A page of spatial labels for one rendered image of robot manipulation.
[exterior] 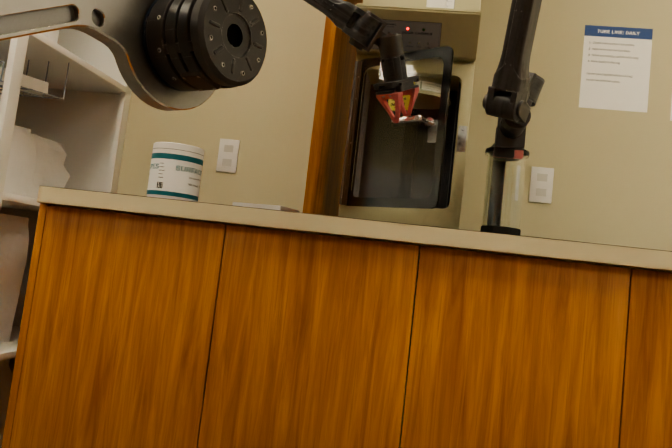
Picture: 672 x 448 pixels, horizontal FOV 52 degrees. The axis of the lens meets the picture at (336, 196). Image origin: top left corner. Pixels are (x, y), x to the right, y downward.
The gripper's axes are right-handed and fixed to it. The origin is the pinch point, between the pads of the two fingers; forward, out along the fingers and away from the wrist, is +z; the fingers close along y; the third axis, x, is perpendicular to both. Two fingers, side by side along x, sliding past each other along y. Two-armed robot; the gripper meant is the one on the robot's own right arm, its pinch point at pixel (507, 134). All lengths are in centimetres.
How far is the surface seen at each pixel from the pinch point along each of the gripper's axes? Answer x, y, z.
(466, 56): 11.3, 21.9, 9.0
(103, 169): 131, -11, 54
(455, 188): 11.0, -12.9, 12.1
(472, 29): 10.5, 27.3, 3.5
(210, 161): 93, -5, 55
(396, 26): 30.0, 27.1, 3.7
